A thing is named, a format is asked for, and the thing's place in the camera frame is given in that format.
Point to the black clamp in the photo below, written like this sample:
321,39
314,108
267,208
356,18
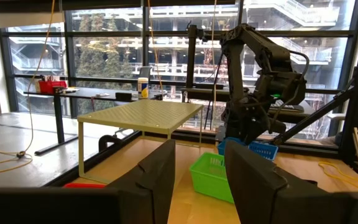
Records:
104,141

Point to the green perforated metal shelf riser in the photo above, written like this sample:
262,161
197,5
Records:
141,115

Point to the red storage bin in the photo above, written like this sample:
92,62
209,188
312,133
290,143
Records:
53,87

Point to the black stand pole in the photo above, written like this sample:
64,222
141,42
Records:
191,56

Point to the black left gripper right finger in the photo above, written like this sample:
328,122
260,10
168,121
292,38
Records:
253,186

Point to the blue plastic basket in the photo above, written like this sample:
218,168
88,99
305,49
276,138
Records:
263,151

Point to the yellow rubber band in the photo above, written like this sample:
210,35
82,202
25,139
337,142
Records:
337,174

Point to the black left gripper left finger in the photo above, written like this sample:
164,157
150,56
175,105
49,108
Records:
157,174

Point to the black office desk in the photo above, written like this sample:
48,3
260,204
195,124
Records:
89,93

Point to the green plastic basket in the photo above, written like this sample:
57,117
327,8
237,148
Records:
210,177

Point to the red plastic basket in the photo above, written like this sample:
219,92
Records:
82,185

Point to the black keyboard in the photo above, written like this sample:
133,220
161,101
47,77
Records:
286,106

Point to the white wipes canister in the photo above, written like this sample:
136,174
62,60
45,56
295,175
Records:
143,88

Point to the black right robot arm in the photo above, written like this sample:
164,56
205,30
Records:
259,56

